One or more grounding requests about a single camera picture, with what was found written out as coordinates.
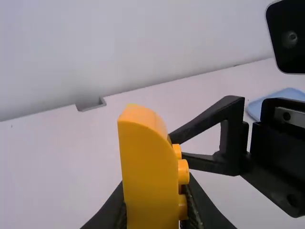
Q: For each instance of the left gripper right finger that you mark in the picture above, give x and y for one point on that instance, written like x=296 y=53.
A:
x=205 y=214

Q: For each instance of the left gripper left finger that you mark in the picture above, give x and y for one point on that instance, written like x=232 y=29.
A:
x=112 y=210

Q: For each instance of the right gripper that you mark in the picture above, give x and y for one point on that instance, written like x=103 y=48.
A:
x=276 y=155

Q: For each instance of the yellow toy brick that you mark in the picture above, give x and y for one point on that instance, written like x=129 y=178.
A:
x=143 y=167

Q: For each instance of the blue mat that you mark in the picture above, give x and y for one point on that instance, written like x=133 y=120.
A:
x=287 y=92

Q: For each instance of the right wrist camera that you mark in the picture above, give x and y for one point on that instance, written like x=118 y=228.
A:
x=288 y=35

